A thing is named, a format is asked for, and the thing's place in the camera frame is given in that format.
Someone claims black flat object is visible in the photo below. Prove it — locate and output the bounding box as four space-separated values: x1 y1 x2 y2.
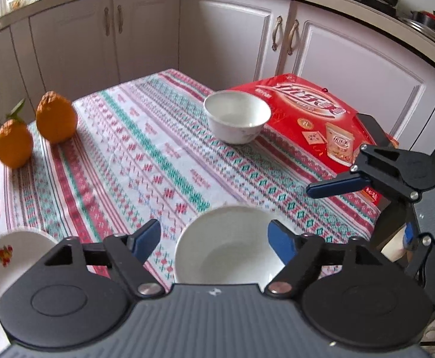
357 114 399 148

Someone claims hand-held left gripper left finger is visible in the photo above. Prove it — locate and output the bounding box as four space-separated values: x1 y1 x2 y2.
44 219 165 299

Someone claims small orange with leaves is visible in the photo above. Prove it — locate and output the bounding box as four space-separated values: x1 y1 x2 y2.
0 99 35 169

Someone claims large bumpy orange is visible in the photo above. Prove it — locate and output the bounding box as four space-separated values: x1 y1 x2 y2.
35 91 78 145

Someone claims white ceramic bowl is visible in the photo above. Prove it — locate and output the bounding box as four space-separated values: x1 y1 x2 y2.
174 206 286 286
203 90 272 145

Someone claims pot with red lid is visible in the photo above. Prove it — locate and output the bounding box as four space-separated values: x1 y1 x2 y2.
409 9 435 45

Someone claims patterned woven tablecloth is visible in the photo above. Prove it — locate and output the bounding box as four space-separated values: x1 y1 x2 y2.
0 68 382 295

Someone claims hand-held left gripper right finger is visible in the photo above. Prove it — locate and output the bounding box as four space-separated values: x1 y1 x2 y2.
264 220 384 299

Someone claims cream rounded object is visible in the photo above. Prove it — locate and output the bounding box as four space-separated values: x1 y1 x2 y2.
381 227 407 262

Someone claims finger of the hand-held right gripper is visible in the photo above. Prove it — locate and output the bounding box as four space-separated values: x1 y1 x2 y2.
307 143 421 202
404 223 432 278

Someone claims red cardboard box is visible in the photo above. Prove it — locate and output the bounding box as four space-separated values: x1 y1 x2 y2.
229 74 399 206

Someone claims white kitchen cabinet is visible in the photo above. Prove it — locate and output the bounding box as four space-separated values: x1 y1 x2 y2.
0 0 435 165

